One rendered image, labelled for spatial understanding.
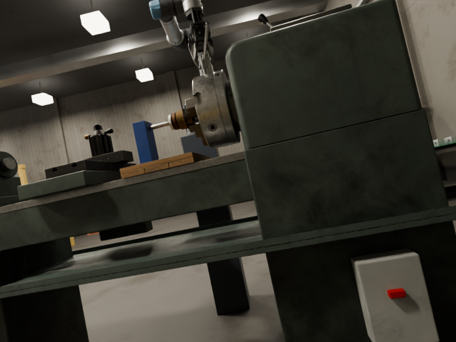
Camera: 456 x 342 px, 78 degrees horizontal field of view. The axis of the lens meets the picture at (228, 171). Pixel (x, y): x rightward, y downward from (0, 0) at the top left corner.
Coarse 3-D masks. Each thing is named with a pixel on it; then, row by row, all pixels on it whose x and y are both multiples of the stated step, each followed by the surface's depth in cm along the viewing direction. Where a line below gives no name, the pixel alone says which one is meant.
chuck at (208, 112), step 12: (192, 84) 112; (204, 84) 110; (204, 96) 108; (204, 108) 108; (216, 108) 107; (204, 120) 109; (216, 120) 108; (204, 132) 111; (216, 132) 112; (216, 144) 118; (228, 144) 120
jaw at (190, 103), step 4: (196, 96) 109; (200, 96) 109; (188, 100) 111; (192, 100) 111; (196, 100) 109; (200, 100) 109; (188, 104) 111; (192, 104) 110; (188, 108) 111; (192, 108) 111; (184, 112) 119; (188, 112) 115; (192, 112) 115; (196, 112) 116; (184, 116) 118; (188, 116) 118; (192, 116) 119; (196, 116) 120
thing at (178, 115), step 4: (184, 108) 124; (176, 112) 123; (180, 112) 122; (172, 116) 122; (176, 116) 121; (180, 116) 121; (172, 120) 122; (176, 120) 122; (180, 120) 121; (184, 120) 120; (188, 120) 122; (192, 120) 122; (172, 124) 122; (176, 124) 123; (180, 124) 122; (184, 124) 122; (188, 124) 124; (192, 124) 125; (176, 128) 124; (180, 128) 124; (184, 128) 124; (188, 128) 124
